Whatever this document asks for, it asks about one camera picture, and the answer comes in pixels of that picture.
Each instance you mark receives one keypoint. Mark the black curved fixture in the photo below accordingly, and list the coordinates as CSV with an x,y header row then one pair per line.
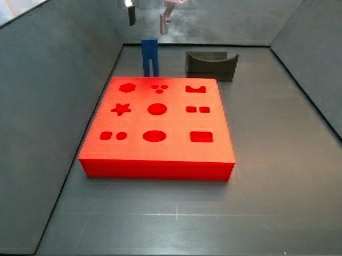
x,y
212,65

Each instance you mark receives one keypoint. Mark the red shape-sorter block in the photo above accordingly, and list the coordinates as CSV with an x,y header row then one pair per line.
x,y
159,129

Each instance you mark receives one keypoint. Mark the silver red gripper finger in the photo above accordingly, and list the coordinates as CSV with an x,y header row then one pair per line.
x,y
170,4

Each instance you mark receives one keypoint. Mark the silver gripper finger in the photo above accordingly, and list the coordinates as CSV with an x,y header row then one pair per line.
x,y
130,6

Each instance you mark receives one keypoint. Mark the blue slotted square-circle object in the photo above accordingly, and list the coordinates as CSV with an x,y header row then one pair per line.
x,y
150,57

